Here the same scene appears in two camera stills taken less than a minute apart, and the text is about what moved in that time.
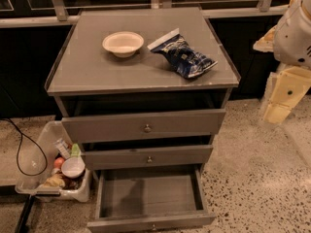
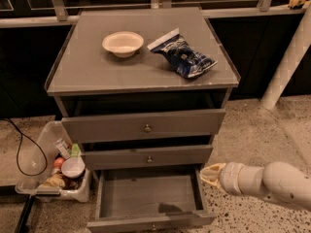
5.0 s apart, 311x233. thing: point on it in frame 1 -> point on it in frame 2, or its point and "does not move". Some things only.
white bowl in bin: [73, 167] does not move
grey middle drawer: [148, 157] does not move
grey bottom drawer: [149, 198] does not move
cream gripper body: [293, 38] -> [230, 178]
